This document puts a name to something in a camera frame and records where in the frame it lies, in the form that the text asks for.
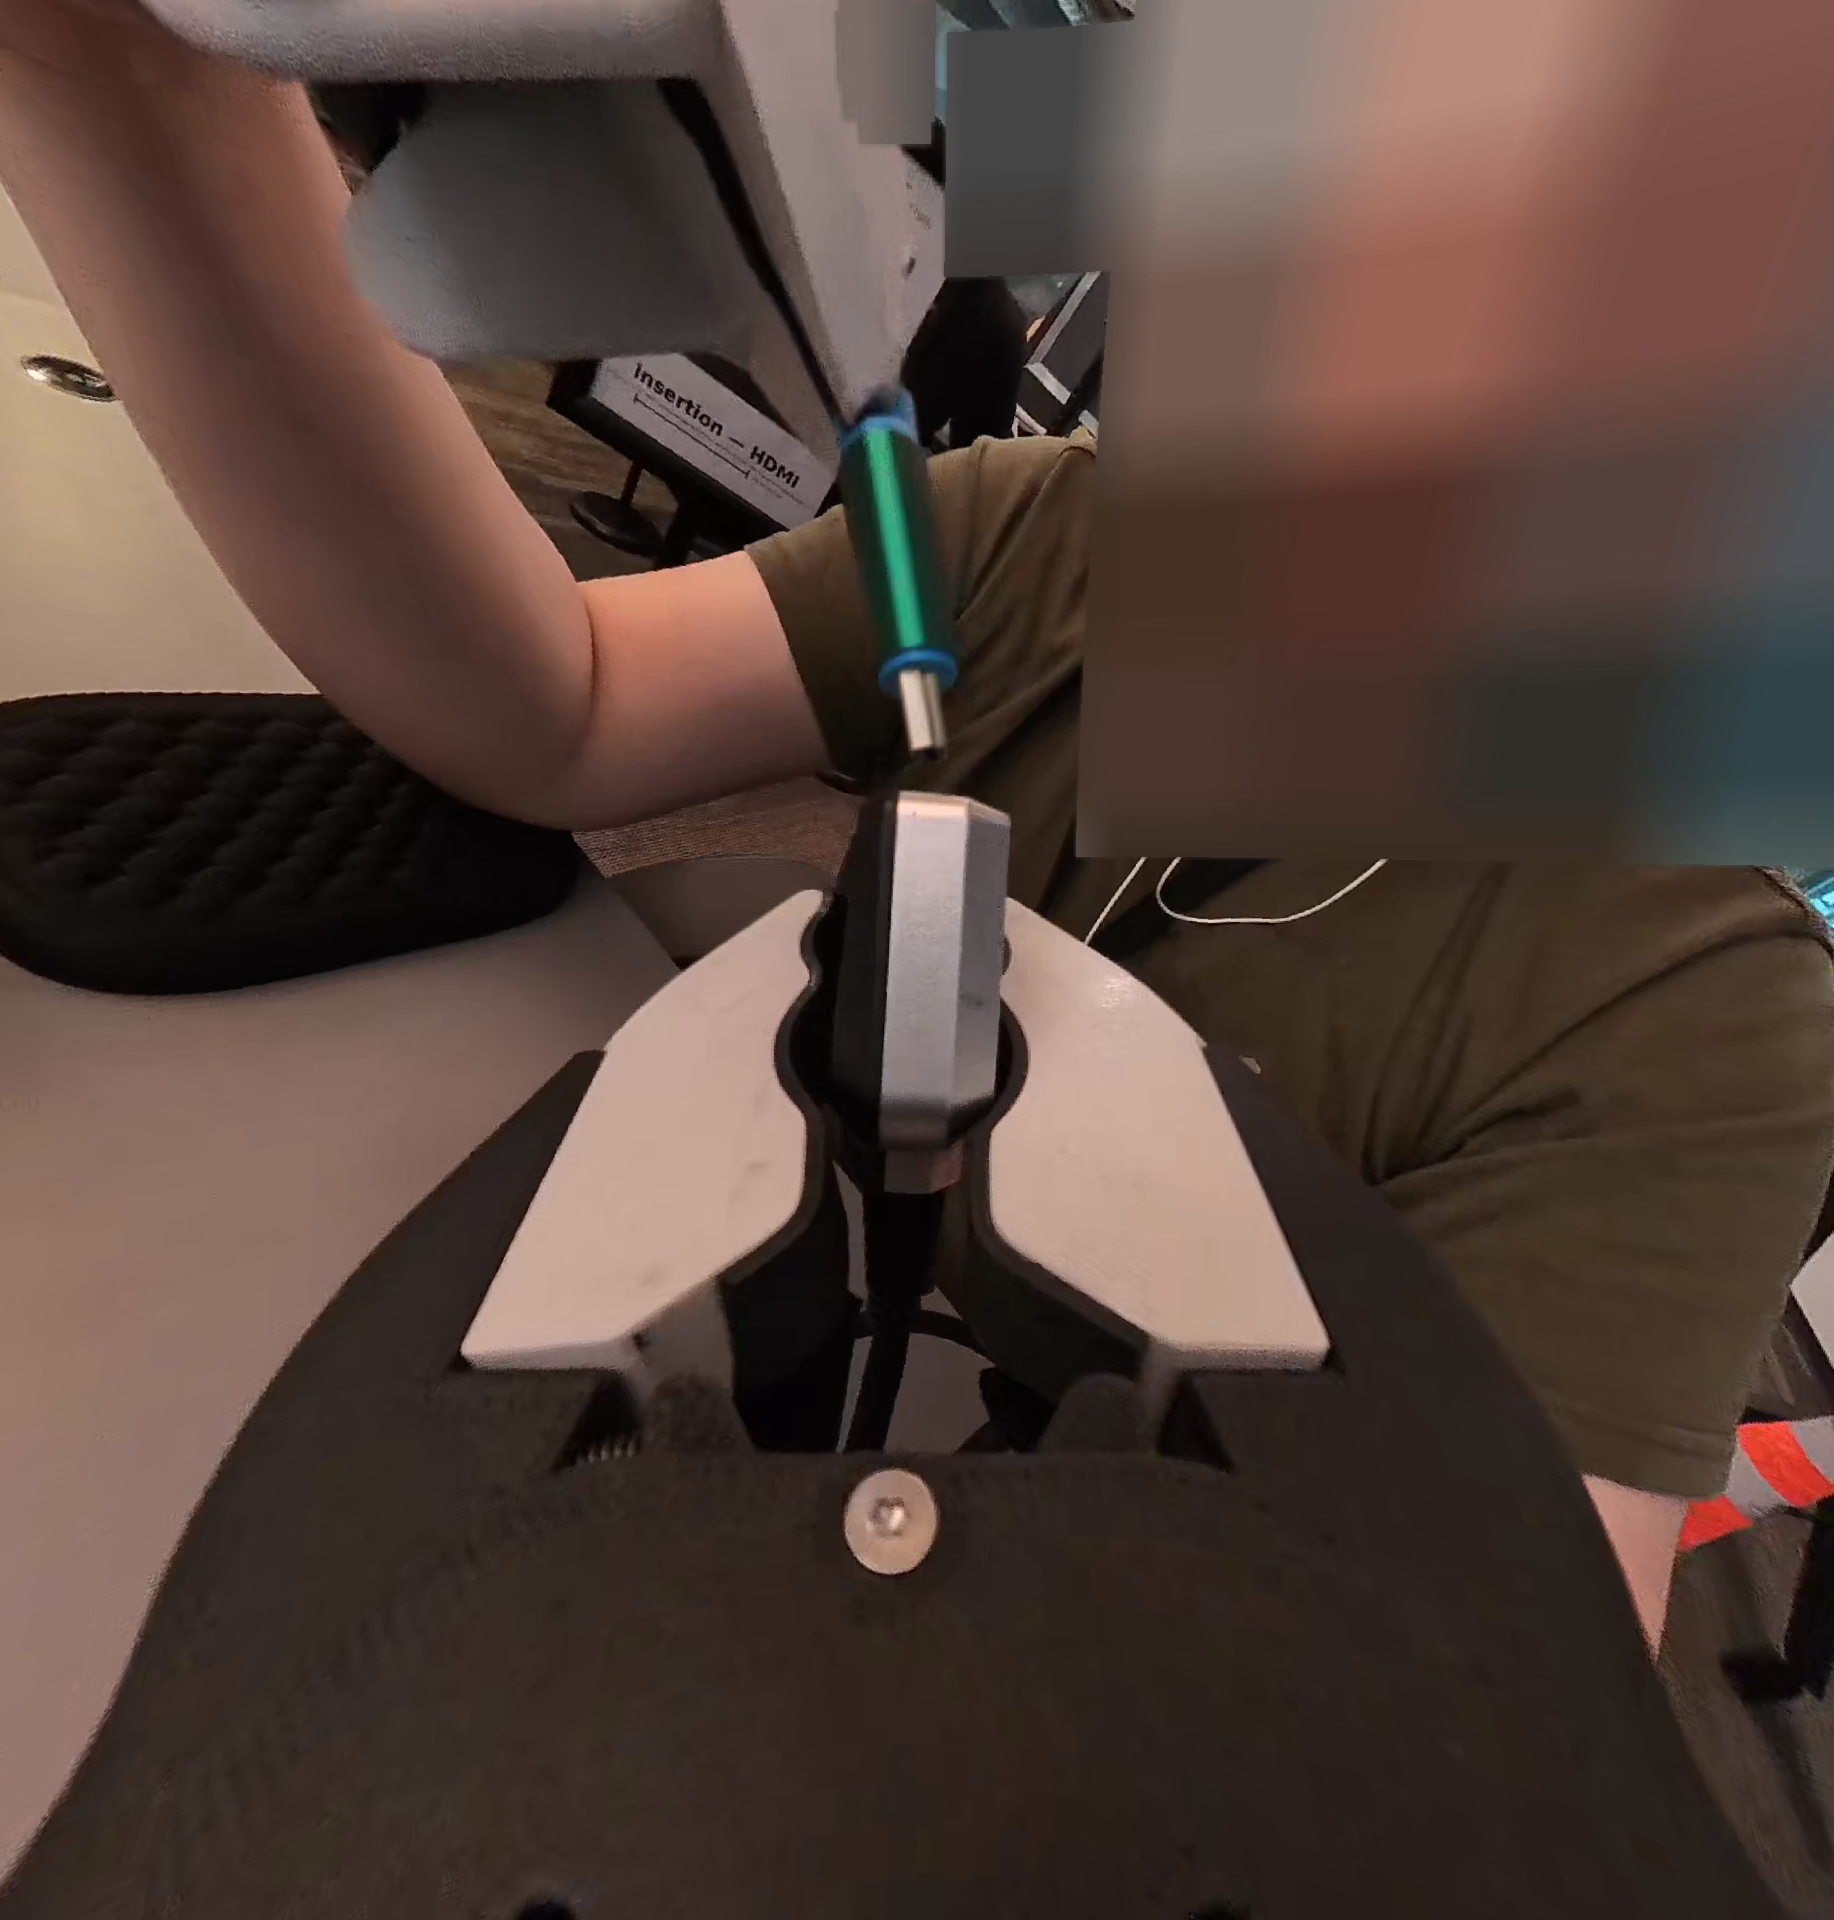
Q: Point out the person's right forearm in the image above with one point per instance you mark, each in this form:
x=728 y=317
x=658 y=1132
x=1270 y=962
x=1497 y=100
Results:
x=333 y=527

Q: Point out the person's torso olive shirt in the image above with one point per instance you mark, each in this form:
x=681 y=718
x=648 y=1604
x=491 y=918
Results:
x=1458 y=1127

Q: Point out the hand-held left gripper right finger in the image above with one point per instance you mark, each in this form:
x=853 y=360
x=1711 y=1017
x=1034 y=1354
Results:
x=1143 y=1170

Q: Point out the orange grey striped bar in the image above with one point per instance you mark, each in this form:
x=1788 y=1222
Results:
x=1779 y=1470

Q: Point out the person's left forearm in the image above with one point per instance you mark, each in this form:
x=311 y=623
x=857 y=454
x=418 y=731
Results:
x=1628 y=1547

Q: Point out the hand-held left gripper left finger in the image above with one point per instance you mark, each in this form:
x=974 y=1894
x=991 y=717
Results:
x=663 y=1155

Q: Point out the black padded cushion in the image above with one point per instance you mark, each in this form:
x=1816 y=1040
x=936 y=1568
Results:
x=258 y=842

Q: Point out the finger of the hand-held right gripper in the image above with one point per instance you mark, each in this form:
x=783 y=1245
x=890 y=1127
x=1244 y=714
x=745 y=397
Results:
x=857 y=257
x=558 y=225

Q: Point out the round metal grommet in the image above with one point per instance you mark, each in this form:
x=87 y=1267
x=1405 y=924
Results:
x=69 y=378

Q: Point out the white sign on black stand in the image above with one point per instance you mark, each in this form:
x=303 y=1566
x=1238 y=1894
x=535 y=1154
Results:
x=707 y=452

